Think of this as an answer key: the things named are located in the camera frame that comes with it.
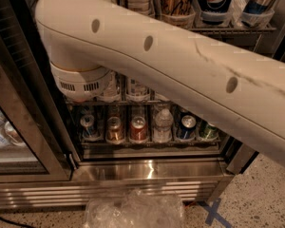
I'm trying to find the water bottle bottom shelf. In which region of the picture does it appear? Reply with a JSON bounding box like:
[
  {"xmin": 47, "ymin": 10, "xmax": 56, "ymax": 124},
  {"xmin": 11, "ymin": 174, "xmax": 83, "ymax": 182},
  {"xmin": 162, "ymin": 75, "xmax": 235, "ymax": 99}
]
[{"xmin": 153, "ymin": 108, "xmax": 174, "ymax": 143}]

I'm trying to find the silver blue can top shelf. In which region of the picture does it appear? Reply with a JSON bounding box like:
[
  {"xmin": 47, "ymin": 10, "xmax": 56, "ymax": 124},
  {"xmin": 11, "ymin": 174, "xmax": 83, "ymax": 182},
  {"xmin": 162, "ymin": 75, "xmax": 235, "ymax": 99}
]
[{"xmin": 240, "ymin": 0, "xmax": 276, "ymax": 28}]

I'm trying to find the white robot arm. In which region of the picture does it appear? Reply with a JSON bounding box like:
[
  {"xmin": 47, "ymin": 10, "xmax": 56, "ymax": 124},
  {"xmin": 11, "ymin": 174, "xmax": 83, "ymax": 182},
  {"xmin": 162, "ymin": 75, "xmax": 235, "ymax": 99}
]
[{"xmin": 35, "ymin": 0, "xmax": 285, "ymax": 167}]

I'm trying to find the brown tea bottle left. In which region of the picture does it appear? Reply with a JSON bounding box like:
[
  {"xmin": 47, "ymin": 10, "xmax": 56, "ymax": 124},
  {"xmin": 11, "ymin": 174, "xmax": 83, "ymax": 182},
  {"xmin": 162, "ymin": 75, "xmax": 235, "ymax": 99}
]
[{"xmin": 98, "ymin": 71, "xmax": 121, "ymax": 103}]

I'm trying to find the black cable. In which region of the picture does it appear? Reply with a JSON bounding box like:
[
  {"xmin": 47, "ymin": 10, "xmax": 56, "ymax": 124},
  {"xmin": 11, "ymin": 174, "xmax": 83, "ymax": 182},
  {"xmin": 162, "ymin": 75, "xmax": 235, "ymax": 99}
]
[{"xmin": 0, "ymin": 208, "xmax": 36, "ymax": 228}]

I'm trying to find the glass fridge door left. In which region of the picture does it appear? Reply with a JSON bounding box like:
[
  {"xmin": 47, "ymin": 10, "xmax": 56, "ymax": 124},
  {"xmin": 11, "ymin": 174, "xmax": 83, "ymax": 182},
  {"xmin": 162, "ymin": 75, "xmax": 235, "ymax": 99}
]
[{"xmin": 0, "ymin": 19, "xmax": 73, "ymax": 184}]

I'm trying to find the brown tea bottle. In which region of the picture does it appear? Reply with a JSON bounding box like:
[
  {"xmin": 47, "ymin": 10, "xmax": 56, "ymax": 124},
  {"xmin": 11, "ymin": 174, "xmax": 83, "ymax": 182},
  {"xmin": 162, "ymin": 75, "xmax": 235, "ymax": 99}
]
[
  {"xmin": 98, "ymin": 71, "xmax": 121, "ymax": 103},
  {"xmin": 126, "ymin": 78, "xmax": 150, "ymax": 102}
]

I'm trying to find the gold can bottom shelf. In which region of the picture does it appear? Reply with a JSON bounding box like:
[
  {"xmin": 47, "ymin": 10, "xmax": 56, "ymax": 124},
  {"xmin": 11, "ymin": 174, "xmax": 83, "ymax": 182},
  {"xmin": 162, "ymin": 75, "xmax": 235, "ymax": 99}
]
[{"xmin": 106, "ymin": 117, "xmax": 124, "ymax": 142}]

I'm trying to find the blue Pepsi can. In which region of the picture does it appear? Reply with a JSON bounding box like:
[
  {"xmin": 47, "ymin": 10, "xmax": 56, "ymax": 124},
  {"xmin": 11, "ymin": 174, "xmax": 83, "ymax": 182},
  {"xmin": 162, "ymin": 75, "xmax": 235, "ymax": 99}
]
[{"xmin": 198, "ymin": 0, "xmax": 232, "ymax": 25}]

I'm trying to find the silver blue can shelf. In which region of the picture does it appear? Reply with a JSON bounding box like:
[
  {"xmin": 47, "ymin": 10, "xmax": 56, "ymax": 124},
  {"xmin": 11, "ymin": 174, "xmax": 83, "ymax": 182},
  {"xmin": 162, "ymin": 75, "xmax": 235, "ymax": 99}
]
[
  {"xmin": 80, "ymin": 114, "xmax": 100, "ymax": 138},
  {"xmin": 240, "ymin": 0, "xmax": 276, "ymax": 28}
]

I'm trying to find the silver blue can bottom shelf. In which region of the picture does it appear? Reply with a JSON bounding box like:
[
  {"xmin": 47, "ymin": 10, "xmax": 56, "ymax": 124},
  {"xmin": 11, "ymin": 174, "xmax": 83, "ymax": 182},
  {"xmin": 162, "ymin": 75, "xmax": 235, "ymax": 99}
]
[{"xmin": 80, "ymin": 114, "xmax": 100, "ymax": 138}]

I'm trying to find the blue tape cross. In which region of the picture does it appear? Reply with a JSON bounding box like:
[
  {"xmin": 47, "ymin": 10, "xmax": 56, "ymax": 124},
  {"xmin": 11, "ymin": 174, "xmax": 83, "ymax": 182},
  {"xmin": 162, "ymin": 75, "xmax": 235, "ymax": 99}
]
[{"xmin": 198, "ymin": 198, "xmax": 233, "ymax": 228}]

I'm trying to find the clear plastic bin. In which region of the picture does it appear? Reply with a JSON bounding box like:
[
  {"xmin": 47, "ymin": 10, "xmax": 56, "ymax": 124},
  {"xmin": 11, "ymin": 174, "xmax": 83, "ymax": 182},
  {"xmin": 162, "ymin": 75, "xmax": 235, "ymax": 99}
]
[{"xmin": 83, "ymin": 190, "xmax": 184, "ymax": 228}]

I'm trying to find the red can bottom shelf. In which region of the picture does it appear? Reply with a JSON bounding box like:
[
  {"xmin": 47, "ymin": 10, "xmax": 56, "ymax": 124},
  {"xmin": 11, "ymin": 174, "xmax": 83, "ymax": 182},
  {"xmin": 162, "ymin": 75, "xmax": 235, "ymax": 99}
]
[{"xmin": 130, "ymin": 116, "xmax": 147, "ymax": 141}]

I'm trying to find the brown tea bottle right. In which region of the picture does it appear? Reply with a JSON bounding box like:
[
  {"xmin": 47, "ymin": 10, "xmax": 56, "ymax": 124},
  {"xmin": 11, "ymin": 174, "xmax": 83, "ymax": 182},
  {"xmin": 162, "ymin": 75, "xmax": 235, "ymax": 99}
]
[{"xmin": 126, "ymin": 78, "xmax": 150, "ymax": 102}]

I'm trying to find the green can bottom shelf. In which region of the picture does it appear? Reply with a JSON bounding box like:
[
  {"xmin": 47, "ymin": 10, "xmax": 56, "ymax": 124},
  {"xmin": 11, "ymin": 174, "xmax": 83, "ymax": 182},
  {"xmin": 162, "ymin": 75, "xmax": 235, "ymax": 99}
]
[{"xmin": 199, "ymin": 121, "xmax": 218, "ymax": 141}]

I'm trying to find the stainless steel fridge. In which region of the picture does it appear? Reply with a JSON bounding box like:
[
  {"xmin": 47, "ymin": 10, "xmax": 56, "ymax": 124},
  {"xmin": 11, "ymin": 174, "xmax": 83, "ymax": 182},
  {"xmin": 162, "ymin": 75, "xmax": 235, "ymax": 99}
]
[{"xmin": 0, "ymin": 0, "xmax": 285, "ymax": 210}]

